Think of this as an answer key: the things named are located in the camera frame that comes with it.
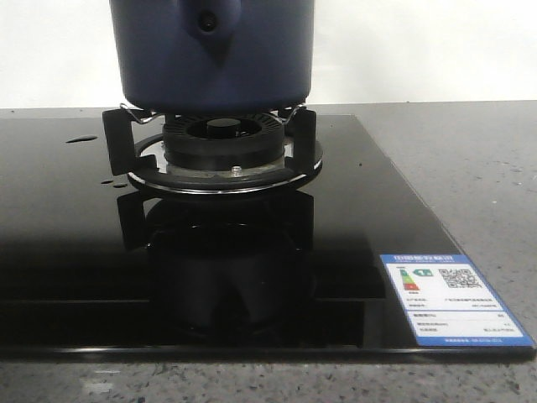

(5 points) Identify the right gas burner head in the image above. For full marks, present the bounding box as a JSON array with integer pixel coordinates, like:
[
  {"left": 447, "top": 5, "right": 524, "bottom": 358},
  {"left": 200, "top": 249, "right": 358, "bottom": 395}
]
[{"left": 163, "top": 113, "right": 284, "bottom": 170}]

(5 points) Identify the black right pan support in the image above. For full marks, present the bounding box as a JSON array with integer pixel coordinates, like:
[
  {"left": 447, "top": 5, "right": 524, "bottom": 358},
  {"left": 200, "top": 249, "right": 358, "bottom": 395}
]
[{"left": 102, "top": 105, "right": 322, "bottom": 195}]

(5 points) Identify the black glass gas cooktop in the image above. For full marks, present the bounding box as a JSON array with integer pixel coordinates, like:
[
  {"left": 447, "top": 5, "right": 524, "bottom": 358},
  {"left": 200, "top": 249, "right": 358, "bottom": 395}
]
[{"left": 1, "top": 115, "right": 536, "bottom": 363}]

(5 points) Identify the blue energy label sticker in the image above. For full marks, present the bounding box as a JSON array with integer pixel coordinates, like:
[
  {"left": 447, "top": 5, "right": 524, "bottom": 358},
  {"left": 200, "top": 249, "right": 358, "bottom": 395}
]
[{"left": 380, "top": 254, "right": 534, "bottom": 348}]

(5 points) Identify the blue saucepan with handle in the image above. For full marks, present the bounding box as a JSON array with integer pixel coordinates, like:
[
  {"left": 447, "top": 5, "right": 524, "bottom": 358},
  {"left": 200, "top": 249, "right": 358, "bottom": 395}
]
[{"left": 109, "top": 1, "right": 315, "bottom": 114}]

